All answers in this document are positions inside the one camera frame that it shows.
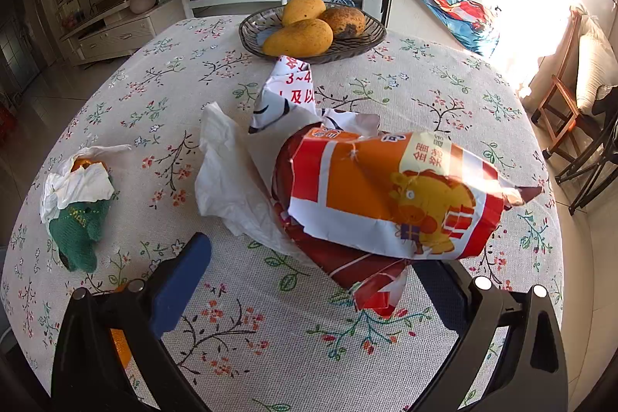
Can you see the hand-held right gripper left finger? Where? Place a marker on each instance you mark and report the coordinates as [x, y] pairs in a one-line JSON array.
[[181, 281]]

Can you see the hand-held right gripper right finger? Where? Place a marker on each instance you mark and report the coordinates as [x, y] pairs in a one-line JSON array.
[[444, 296]]

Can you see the large white tissue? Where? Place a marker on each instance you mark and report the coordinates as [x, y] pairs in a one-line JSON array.
[[231, 180]]

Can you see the green knit plush toy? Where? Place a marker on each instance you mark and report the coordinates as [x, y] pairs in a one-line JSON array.
[[77, 233]]

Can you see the orange and red paper flyer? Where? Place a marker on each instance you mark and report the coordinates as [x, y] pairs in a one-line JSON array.
[[386, 180]]

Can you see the small white tissue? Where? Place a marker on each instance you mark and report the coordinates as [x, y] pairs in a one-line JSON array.
[[77, 187]]

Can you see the orange fruit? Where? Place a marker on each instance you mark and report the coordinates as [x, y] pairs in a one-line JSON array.
[[82, 164]]

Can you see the black folding chair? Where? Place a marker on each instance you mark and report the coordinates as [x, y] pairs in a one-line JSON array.
[[589, 166]]

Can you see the wooden chair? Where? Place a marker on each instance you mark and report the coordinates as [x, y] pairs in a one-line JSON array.
[[555, 103]]

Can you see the floral tablecloth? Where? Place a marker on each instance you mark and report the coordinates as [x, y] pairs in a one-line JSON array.
[[367, 74]]

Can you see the red plastic stool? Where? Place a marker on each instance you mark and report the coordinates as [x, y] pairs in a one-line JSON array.
[[7, 117]]

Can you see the dark glass fruit plate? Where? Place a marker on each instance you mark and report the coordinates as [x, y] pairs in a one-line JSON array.
[[251, 40]]

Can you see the black jacket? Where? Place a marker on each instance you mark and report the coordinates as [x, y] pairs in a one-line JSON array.
[[609, 103]]

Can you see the white television cabinet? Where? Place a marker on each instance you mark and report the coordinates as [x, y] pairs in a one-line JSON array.
[[120, 33]]

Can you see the yellow mango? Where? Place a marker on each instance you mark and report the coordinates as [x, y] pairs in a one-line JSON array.
[[299, 38], [303, 10]]

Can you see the white cushion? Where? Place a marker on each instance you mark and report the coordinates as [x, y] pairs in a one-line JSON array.
[[594, 64]]

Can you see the spotted brown mango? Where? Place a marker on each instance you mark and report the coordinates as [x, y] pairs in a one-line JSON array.
[[343, 22]]

